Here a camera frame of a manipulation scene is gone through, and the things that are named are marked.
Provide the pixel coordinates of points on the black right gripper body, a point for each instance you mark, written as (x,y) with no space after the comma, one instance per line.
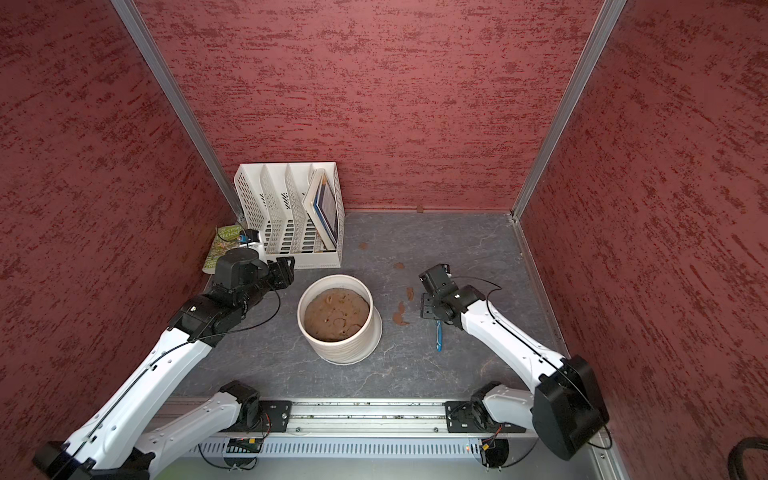
(429,308)

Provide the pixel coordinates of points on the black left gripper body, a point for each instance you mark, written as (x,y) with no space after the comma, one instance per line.
(277,277)

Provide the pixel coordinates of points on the white ceramic pot with mud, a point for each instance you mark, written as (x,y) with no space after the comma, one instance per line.
(337,316)

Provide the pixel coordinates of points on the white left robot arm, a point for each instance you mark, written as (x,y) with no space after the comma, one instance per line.
(114,443)

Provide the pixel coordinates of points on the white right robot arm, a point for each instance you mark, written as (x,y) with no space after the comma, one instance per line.
(561,402)

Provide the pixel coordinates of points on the green paperback book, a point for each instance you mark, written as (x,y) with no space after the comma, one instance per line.
(225,238)

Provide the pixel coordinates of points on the white plastic file organizer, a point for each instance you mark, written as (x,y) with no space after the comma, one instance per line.
(272,197)

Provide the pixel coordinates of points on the book in organizer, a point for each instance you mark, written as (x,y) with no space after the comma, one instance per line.
(320,206)

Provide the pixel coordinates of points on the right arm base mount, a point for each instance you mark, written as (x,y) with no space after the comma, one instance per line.
(471,417)

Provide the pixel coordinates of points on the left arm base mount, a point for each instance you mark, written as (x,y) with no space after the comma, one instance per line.
(264,416)

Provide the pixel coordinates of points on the aluminium corner post right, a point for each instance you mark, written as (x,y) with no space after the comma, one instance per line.
(604,24)

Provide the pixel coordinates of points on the aluminium corner post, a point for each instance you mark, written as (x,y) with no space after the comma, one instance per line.
(604,24)
(139,32)

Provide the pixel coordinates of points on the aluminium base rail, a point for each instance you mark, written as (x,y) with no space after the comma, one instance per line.
(422,417)

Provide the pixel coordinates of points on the aluminium corner post left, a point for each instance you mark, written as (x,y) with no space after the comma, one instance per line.
(139,32)

